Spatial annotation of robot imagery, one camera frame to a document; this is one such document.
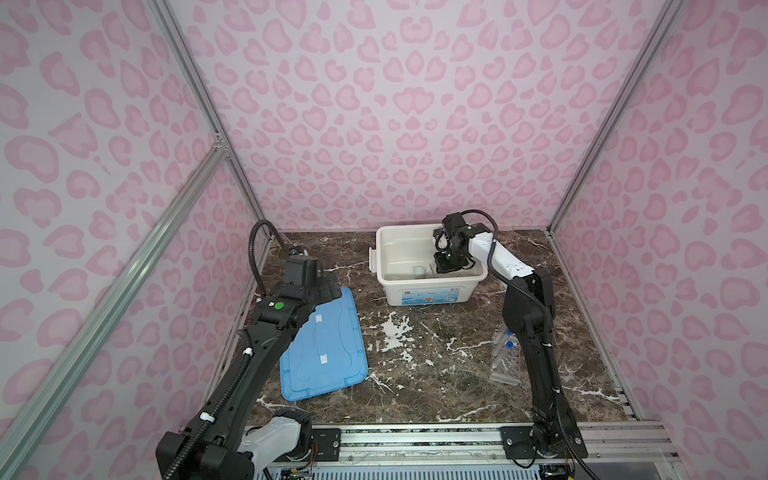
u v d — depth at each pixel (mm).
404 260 1048
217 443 378
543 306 617
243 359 445
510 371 839
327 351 881
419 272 1034
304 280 578
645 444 737
